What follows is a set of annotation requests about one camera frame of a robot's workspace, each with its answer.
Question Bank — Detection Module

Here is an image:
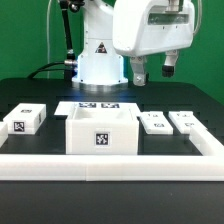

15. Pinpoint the white base marker plate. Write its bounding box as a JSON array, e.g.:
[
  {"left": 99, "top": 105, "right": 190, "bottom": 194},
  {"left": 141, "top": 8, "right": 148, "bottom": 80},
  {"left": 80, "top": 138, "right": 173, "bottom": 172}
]
[{"left": 54, "top": 101, "right": 140, "bottom": 117}]

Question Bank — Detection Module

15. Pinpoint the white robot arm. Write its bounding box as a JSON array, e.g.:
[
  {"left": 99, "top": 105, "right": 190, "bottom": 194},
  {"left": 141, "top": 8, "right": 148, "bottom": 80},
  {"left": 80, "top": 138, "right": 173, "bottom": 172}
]
[{"left": 72, "top": 0, "right": 195, "bottom": 92}]

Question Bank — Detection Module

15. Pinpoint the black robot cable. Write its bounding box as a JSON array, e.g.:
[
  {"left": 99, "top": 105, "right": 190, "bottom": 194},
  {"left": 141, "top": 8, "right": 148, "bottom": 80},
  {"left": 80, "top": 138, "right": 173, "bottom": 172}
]
[{"left": 27, "top": 0, "right": 85, "bottom": 80}]

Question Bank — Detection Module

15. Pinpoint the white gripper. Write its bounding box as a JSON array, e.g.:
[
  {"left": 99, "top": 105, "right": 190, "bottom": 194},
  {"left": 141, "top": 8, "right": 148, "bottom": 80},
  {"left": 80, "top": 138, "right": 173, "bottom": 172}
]
[{"left": 112, "top": 0, "right": 195, "bottom": 86}]

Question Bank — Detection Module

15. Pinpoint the grey thin cable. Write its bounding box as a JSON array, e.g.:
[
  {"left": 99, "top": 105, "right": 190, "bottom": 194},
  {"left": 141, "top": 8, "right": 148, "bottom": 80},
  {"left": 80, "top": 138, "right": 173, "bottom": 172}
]
[{"left": 45, "top": 0, "right": 54, "bottom": 80}]

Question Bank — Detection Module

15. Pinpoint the white cabinet top block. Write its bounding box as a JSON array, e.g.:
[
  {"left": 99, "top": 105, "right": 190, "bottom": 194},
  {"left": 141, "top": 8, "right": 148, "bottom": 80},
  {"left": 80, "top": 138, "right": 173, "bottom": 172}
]
[{"left": 3, "top": 103, "right": 46, "bottom": 135}]

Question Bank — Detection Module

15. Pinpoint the white cabinet door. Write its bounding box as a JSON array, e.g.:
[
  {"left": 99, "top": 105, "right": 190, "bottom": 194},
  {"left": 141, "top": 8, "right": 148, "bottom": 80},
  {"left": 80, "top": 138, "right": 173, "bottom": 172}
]
[
  {"left": 168, "top": 111, "right": 205, "bottom": 134},
  {"left": 140, "top": 111, "right": 173, "bottom": 135}
]

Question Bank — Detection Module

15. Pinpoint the white cabinet body box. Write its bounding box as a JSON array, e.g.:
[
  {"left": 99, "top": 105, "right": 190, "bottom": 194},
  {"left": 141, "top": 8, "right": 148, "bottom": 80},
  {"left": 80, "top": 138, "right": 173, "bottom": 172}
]
[{"left": 65, "top": 108, "right": 139, "bottom": 155}]

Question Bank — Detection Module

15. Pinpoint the white U-shaped fence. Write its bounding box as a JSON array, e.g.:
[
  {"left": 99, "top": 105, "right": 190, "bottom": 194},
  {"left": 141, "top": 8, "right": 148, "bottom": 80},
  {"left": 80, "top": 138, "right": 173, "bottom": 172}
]
[{"left": 0, "top": 128, "right": 224, "bottom": 181}]

